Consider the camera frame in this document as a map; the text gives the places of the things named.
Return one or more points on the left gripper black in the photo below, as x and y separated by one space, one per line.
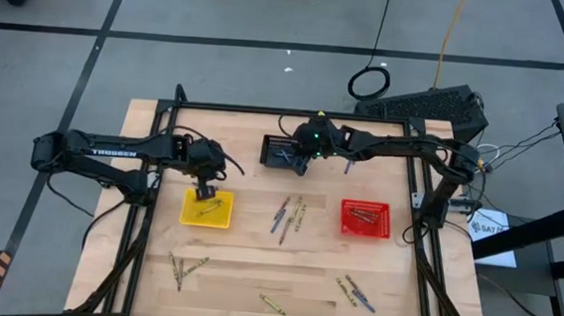
207 160

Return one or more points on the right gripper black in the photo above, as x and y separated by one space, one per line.
320 141

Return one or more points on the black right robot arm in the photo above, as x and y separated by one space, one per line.
402 144

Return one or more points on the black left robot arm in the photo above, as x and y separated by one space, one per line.
113 152

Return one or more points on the black plastic basket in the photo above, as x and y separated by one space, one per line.
270 144

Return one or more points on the yellow plastic basket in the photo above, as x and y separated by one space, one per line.
218 220

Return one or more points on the red plastic basket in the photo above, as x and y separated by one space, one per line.
379 229

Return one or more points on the black perforated computer case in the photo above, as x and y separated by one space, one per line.
425 105

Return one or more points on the white printed paper sheet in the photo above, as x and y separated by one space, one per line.
492 242

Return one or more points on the black aluminium table frame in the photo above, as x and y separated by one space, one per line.
285 112

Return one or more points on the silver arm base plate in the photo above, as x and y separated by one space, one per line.
460 204

